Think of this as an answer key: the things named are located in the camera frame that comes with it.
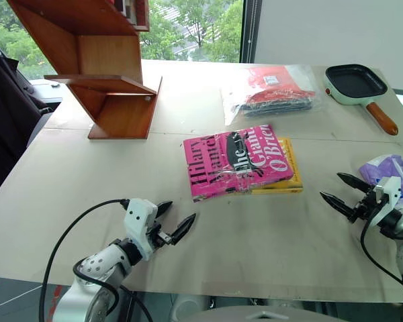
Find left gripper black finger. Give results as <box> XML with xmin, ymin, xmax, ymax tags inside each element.
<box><xmin>154</xmin><ymin>200</ymin><xmax>174</xmax><ymax>221</ymax></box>
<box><xmin>171</xmin><ymin>213</ymin><xmax>197</xmax><ymax>246</ymax></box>

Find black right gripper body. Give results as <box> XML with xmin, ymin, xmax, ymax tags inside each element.
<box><xmin>347</xmin><ymin>191</ymin><xmax>389</xmax><ymax>224</ymax></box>

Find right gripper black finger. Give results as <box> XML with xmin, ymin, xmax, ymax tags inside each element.
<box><xmin>319</xmin><ymin>191</ymin><xmax>357</xmax><ymax>219</ymax></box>
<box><xmin>336</xmin><ymin>172</ymin><xmax>371</xmax><ymax>195</ymax></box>

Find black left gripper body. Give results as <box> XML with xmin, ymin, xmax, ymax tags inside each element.
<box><xmin>146</xmin><ymin>218</ymin><xmax>174</xmax><ymax>251</ymax></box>

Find yellow book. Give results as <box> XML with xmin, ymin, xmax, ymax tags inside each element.
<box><xmin>251</xmin><ymin>136</ymin><xmax>304</xmax><ymax>196</ymax></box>

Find pink paperback book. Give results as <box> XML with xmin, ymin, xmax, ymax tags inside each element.
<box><xmin>182</xmin><ymin>124</ymin><xmax>295</xmax><ymax>203</ymax></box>

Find dark items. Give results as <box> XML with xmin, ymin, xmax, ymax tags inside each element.
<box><xmin>238</xmin><ymin>96</ymin><xmax>315</xmax><ymax>119</ymax></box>

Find wooden zigzag shelf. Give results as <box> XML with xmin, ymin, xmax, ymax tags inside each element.
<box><xmin>6</xmin><ymin>0</ymin><xmax>164</xmax><ymax>140</ymax></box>

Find purple plastic bag roll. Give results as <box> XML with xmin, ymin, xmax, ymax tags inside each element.
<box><xmin>358</xmin><ymin>154</ymin><xmax>403</xmax><ymax>207</ymax></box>

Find mint green square frying pan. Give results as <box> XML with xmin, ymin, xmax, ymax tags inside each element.
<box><xmin>324</xmin><ymin>64</ymin><xmax>399</xmax><ymax>136</ymax></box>

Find clear plastic bag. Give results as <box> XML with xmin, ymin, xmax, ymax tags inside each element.
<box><xmin>220</xmin><ymin>64</ymin><xmax>324</xmax><ymax>127</ymax></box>

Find black chair with dark garment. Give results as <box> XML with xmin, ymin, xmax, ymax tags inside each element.
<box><xmin>0</xmin><ymin>35</ymin><xmax>54</xmax><ymax>206</ymax></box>

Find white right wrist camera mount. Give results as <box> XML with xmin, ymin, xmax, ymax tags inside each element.
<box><xmin>365</xmin><ymin>175</ymin><xmax>402</xmax><ymax>229</ymax></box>

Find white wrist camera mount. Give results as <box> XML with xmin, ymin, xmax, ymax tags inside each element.
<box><xmin>365</xmin><ymin>175</ymin><xmax>402</xmax><ymax>229</ymax></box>
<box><xmin>123</xmin><ymin>198</ymin><xmax>159</xmax><ymax>262</ymax></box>

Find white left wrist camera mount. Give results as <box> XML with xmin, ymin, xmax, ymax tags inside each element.
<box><xmin>123</xmin><ymin>198</ymin><xmax>159</xmax><ymax>262</ymax></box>

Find thin white cord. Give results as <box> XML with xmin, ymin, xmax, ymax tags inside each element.
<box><xmin>0</xmin><ymin>284</ymin><xmax>43</xmax><ymax>310</ymax></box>

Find black window frame post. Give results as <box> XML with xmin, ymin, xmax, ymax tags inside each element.
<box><xmin>240</xmin><ymin>0</ymin><xmax>263</xmax><ymax>64</ymax></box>

